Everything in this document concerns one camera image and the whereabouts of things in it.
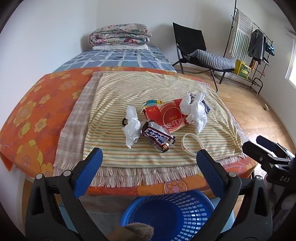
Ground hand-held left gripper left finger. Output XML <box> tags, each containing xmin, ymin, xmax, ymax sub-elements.
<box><xmin>25</xmin><ymin>147</ymin><xmax>109</xmax><ymax>241</ymax></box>

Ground beige plaid fringed blanket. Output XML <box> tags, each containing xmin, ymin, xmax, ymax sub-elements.
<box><xmin>53</xmin><ymin>71</ymin><xmax>246</xmax><ymax>189</ymax></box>

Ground colourful patterned packet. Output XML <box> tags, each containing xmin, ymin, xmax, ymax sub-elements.
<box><xmin>142</xmin><ymin>99</ymin><xmax>165</xmax><ymax>107</ymax></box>

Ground black metal clothes rack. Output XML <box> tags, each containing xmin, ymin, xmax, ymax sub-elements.
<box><xmin>223</xmin><ymin>0</ymin><xmax>274</xmax><ymax>95</ymax></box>

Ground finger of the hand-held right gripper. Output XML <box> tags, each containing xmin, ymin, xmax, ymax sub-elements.
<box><xmin>242</xmin><ymin>141</ymin><xmax>293</xmax><ymax>168</ymax></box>
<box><xmin>256</xmin><ymin>136</ymin><xmax>292</xmax><ymax>158</ymax></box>

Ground green striped hanging towel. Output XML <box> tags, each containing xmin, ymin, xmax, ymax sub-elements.
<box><xmin>230</xmin><ymin>10</ymin><xmax>253</xmax><ymax>60</ymax></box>

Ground yellow striped blanket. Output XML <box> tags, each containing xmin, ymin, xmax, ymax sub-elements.
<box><xmin>83</xmin><ymin>71</ymin><xmax>243</xmax><ymax>168</ymax></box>

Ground striped cushion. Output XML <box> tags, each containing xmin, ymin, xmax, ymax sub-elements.
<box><xmin>185</xmin><ymin>49</ymin><xmax>235</xmax><ymax>70</ymax></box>

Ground brown furry cloth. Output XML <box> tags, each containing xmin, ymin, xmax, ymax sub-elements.
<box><xmin>122</xmin><ymin>222</ymin><xmax>154</xmax><ymax>241</ymax></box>

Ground dark hanging jacket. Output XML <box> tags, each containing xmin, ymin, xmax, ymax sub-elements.
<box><xmin>248</xmin><ymin>29</ymin><xmax>266</xmax><ymax>64</ymax></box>

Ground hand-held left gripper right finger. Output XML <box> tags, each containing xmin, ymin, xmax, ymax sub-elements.
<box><xmin>196</xmin><ymin>149</ymin><xmax>273</xmax><ymax>241</ymax></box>

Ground white rubber wristband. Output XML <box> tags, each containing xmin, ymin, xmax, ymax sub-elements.
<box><xmin>181</xmin><ymin>133</ymin><xmax>205</xmax><ymax>158</ymax></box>

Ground folded floral quilt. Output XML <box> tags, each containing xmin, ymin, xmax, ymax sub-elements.
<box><xmin>88</xmin><ymin>23</ymin><xmax>152</xmax><ymax>47</ymax></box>

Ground blue plastic basket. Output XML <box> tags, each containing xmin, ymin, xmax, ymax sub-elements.
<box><xmin>120</xmin><ymin>190</ymin><xmax>215</xmax><ymax>241</ymax></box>

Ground white plastic bag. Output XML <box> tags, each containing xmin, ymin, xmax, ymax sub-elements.
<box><xmin>179</xmin><ymin>92</ymin><xmax>208</xmax><ymax>133</ymax></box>

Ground red snack bag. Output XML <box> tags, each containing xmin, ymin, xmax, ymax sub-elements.
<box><xmin>142</xmin><ymin>98</ymin><xmax>199</xmax><ymax>133</ymax></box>

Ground brown chocolate bar wrapper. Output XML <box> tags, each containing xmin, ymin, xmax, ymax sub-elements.
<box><xmin>141</xmin><ymin>120</ymin><xmax>176</xmax><ymax>153</ymax></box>

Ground blue plaid bedsheet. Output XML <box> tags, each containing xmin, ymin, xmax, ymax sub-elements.
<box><xmin>53</xmin><ymin>45</ymin><xmax>178</xmax><ymax>72</ymax></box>

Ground white tissue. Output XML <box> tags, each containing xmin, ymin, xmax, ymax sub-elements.
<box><xmin>123</xmin><ymin>106</ymin><xmax>141</xmax><ymax>149</ymax></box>

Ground window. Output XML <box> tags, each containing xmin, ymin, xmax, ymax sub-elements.
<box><xmin>285</xmin><ymin>39</ymin><xmax>296</xmax><ymax>87</ymax></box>

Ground orange floral blanket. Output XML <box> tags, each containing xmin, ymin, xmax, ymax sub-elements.
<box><xmin>0</xmin><ymin>66</ymin><xmax>259</xmax><ymax>197</ymax></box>

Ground black folding chair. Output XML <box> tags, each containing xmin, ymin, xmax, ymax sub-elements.
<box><xmin>172</xmin><ymin>22</ymin><xmax>236</xmax><ymax>93</ymax></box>

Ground yellow plastic crate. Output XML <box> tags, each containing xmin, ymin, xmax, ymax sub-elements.
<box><xmin>233</xmin><ymin>60</ymin><xmax>251</xmax><ymax>80</ymax></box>

